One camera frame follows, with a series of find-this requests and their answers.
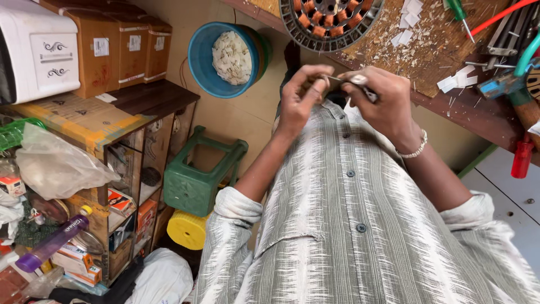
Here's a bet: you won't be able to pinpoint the teal plastic hose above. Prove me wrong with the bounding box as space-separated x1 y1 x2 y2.
513 32 540 78

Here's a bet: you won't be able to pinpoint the clear plastic bag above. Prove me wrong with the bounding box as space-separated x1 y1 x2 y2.
15 123 122 201

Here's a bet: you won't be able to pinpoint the worn wooden work board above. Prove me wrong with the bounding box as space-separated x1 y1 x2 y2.
247 0 513 99

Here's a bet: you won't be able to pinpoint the white cabinet with holes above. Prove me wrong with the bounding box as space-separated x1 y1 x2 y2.
458 144 540 279

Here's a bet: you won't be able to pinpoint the blue metal tool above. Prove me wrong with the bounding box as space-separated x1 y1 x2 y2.
477 59 540 100

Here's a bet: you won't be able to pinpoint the heap of boxes and clutter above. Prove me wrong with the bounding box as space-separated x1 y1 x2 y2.
0 152 106 304

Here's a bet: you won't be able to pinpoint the green plastic basket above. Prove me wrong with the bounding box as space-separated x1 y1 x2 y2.
0 117 46 153

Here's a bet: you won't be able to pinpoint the motor stator with copper windings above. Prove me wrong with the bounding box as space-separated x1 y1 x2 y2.
279 0 385 53

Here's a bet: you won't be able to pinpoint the grey striped button shirt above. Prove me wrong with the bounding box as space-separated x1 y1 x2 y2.
192 99 540 304

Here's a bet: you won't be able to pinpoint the large brown cardboard box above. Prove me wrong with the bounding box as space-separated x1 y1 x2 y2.
39 0 121 99

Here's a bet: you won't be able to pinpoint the silver bead bracelet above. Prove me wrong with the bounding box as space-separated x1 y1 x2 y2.
396 129 428 159

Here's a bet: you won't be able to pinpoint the white plastic sack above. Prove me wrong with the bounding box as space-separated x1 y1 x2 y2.
125 247 195 304

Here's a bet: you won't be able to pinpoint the scattered white paper pieces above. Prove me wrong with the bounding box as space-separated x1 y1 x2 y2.
390 0 479 94

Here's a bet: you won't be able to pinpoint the blue plastic bowl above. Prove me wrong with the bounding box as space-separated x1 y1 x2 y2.
188 21 273 99

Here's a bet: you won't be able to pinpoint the person's right hand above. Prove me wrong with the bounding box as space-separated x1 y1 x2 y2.
339 65 422 149

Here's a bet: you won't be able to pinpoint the bundle of metal rods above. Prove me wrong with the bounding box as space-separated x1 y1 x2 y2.
465 0 540 71

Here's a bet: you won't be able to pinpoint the person's left hand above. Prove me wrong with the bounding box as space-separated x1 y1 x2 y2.
278 64 335 140

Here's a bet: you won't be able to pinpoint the flat taped cardboard box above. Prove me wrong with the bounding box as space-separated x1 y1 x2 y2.
8 93 158 161

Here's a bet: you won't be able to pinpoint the yellow plastic stool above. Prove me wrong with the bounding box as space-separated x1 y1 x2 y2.
166 210 212 251

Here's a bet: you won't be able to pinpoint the green handled screwdriver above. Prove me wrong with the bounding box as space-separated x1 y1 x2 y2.
445 0 476 44

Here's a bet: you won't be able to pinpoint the green plastic stool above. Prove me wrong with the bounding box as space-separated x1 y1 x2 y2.
163 125 249 218

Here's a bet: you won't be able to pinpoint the cluttered wooden shelf unit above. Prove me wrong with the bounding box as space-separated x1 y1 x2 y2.
63 79 201 288

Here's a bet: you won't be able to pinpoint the white appliance with black ornament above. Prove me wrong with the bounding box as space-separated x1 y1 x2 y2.
0 0 81 105

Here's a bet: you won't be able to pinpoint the purple plastic bottle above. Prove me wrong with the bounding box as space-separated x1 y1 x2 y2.
15 214 90 273

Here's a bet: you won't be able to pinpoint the red cable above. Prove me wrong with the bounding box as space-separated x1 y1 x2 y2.
469 0 540 39

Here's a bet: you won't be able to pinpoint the small metal hand tool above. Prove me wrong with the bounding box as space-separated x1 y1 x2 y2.
324 75 379 103

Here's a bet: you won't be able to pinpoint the heap of white paper strips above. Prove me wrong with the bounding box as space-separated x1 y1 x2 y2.
212 30 253 86

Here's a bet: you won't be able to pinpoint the wooden tool handle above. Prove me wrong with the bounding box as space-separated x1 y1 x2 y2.
506 91 540 153

